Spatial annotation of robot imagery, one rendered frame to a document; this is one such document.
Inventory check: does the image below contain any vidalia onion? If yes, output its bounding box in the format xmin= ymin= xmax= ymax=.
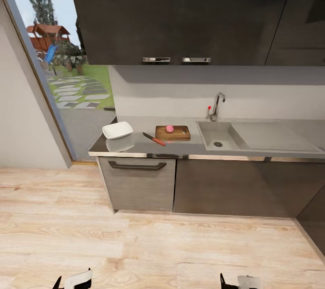
xmin=165 ymin=125 xmax=173 ymax=133

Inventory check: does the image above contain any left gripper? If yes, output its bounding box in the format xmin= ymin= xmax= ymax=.
xmin=53 ymin=277 xmax=92 ymax=289

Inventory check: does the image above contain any parer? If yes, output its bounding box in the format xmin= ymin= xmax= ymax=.
xmin=145 ymin=133 xmax=165 ymax=145

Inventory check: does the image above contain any cutting board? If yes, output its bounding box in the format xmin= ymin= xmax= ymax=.
xmin=155 ymin=125 xmax=190 ymax=140

